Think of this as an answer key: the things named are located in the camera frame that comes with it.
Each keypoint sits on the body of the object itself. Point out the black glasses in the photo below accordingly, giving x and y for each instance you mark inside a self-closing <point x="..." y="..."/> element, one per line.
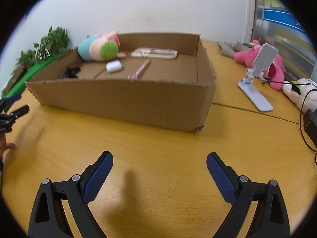
<point x="70" y="72"/>

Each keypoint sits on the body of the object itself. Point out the black power adapter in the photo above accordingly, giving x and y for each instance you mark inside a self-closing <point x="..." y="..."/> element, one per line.
<point x="312" y="124"/>

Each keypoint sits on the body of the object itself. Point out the large potted plant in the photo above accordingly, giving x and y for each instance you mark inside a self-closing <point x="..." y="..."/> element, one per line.
<point x="54" y="41"/>

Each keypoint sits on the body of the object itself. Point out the brown cardboard box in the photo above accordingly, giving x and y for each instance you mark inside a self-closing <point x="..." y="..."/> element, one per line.
<point x="123" y="101"/>

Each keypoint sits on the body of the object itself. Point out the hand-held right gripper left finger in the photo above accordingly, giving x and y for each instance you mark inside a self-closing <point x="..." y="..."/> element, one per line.
<point x="96" y="178"/>

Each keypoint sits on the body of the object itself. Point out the beige phone case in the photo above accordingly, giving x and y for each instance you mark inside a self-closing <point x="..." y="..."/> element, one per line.
<point x="138" y="52"/>

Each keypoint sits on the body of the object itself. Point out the pink and green plush toy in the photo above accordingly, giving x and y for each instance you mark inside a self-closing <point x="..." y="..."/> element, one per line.
<point x="94" y="49"/>

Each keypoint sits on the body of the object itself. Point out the grey cloth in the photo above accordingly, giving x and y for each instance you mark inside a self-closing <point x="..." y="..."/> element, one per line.
<point x="227" y="49"/>

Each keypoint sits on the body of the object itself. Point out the glass door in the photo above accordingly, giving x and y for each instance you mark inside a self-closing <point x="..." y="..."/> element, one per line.
<point x="284" y="44"/>

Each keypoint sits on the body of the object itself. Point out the white plush toy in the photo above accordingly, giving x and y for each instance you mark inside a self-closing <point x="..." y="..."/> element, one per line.
<point x="304" y="84"/>

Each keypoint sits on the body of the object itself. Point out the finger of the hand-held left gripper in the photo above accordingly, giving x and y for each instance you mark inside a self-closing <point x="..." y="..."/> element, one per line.
<point x="12" y="98"/>
<point x="21" y="110"/>

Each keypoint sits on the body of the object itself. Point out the small potted plant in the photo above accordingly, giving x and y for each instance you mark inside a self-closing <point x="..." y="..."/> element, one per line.
<point x="26" y="58"/>

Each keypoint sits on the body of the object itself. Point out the white phone stand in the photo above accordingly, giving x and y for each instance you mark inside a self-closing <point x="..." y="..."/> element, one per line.
<point x="257" y="101"/>

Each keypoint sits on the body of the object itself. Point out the person's left hand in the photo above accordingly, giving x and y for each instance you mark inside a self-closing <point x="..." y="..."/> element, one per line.
<point x="9" y="145"/>

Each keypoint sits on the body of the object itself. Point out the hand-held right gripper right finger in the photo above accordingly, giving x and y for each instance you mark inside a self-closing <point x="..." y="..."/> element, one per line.
<point x="221" y="178"/>

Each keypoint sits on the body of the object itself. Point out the white earbuds case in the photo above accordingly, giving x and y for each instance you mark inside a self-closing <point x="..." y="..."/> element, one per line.
<point x="114" y="66"/>

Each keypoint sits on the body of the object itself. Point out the blue banner sticker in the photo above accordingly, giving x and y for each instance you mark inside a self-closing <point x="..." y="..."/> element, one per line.
<point x="277" y="17"/>

